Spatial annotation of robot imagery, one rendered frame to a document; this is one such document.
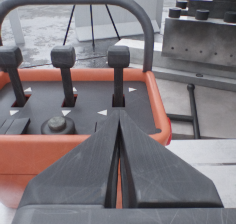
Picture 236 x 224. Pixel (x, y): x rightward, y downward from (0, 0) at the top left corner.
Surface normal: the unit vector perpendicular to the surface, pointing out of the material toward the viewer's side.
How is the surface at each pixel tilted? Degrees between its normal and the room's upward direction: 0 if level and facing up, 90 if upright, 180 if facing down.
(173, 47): 90
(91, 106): 0
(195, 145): 0
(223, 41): 90
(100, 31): 37
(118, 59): 90
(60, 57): 90
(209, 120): 0
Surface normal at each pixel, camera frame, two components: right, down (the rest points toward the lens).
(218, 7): -0.36, 0.52
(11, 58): 0.00, 0.56
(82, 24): 0.36, 0.52
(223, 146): 0.00, -0.83
